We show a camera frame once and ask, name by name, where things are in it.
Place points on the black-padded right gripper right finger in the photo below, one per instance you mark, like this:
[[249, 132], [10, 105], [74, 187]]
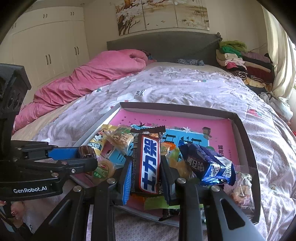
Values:
[[176, 189]]

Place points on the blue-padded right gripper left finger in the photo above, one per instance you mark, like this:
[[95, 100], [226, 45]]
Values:
[[123, 176]]

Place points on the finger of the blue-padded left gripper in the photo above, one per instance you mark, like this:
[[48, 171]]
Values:
[[33, 151]]

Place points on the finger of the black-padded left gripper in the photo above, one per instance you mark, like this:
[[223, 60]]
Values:
[[76, 165]]

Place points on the small round green-label cake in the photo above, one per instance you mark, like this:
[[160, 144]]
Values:
[[104, 170]]

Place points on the green snack packet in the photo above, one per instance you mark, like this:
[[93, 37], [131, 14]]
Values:
[[157, 203]]

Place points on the Snickers chocolate bar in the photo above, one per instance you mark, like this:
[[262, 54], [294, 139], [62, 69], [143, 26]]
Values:
[[146, 161]]

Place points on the small dark brown candy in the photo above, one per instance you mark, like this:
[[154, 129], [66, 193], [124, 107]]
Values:
[[87, 152]]

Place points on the blue cookie snack packet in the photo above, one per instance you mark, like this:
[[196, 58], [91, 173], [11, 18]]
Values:
[[208, 166]]

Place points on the clear rice cracker snack packet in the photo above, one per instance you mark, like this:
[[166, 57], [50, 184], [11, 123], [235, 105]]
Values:
[[120, 138]]

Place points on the clear pastry packet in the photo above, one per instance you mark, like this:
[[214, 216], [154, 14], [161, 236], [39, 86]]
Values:
[[241, 193]]

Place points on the dark green seaweed packet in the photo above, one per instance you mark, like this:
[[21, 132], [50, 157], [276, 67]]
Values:
[[168, 213]]

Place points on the orange biscuit snack packet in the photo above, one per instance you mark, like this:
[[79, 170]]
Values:
[[155, 169]]

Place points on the yellow chips snack bag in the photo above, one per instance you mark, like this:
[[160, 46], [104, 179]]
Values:
[[98, 141]]

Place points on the person's left hand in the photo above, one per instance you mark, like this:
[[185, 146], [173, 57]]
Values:
[[17, 211]]

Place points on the dark cardboard tray box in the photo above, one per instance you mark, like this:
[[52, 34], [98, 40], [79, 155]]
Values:
[[218, 133]]

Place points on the pink Chinese workbook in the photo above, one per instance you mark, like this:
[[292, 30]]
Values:
[[194, 145]]

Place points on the lilac patterned quilt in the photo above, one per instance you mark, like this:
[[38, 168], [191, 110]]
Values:
[[272, 140]]

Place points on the cream wardrobe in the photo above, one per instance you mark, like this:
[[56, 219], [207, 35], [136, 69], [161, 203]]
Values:
[[50, 43]]

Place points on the pink blanket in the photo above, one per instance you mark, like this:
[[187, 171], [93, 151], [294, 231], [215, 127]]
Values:
[[102, 70]]

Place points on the dark patterned pillow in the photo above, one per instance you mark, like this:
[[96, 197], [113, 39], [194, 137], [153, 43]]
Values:
[[190, 62]]

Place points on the white crumpled cloth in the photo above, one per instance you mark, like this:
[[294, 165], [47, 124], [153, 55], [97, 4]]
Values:
[[280, 107]]

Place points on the stack of folded clothes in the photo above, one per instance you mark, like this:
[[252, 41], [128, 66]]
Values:
[[255, 70]]

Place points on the dark grey headboard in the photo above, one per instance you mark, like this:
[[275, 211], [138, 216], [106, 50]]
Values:
[[169, 46]]

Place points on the cream curtain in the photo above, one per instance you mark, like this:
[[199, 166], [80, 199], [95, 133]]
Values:
[[282, 53]]

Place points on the tree painting on wall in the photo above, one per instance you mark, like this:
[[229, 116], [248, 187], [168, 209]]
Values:
[[146, 15]]

